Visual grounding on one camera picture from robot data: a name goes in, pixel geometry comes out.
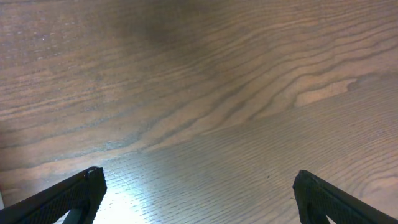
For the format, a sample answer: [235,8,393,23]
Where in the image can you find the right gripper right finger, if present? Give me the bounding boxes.
[293,170,397,224]

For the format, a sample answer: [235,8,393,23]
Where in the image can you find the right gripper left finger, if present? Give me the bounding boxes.
[1,166,107,224]

